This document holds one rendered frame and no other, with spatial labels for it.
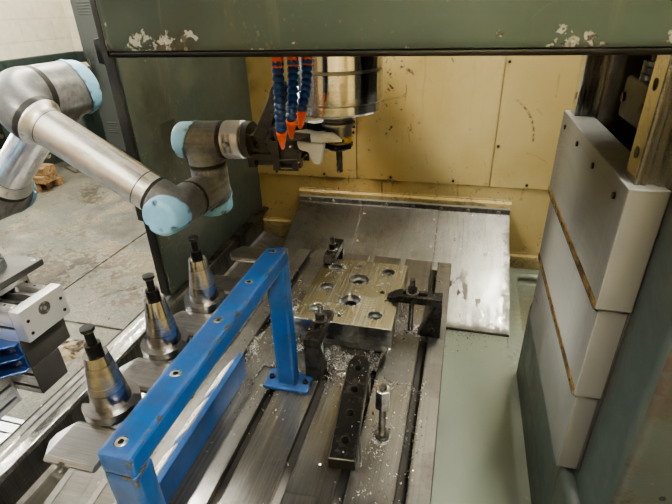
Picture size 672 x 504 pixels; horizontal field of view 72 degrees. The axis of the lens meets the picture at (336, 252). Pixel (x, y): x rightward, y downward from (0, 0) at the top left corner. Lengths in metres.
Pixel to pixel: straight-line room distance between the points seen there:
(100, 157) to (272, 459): 0.63
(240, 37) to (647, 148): 0.49
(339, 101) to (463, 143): 1.16
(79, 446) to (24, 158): 0.86
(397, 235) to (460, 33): 1.44
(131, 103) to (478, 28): 1.07
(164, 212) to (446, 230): 1.28
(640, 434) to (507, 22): 0.53
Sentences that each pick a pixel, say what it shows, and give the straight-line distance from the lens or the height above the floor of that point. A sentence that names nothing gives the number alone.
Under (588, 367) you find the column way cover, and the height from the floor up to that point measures 1.13.
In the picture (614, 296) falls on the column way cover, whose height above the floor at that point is 1.26.
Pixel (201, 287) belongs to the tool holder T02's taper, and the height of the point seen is 1.25.
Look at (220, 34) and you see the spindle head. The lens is 0.58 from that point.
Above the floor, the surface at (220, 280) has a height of 1.22.
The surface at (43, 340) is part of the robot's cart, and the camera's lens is 1.47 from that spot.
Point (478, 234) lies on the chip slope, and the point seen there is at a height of 0.80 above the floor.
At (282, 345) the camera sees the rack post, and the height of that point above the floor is 1.02.
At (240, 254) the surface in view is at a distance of 0.88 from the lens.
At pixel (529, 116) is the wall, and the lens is 1.90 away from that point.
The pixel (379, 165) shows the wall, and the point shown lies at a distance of 1.96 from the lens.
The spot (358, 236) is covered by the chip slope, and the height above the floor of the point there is 0.78.
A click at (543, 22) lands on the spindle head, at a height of 1.60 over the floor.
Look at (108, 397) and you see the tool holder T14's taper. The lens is 0.60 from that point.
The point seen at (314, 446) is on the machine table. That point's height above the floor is 0.90.
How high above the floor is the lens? 1.62
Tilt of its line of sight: 28 degrees down
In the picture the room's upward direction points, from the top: 2 degrees counter-clockwise
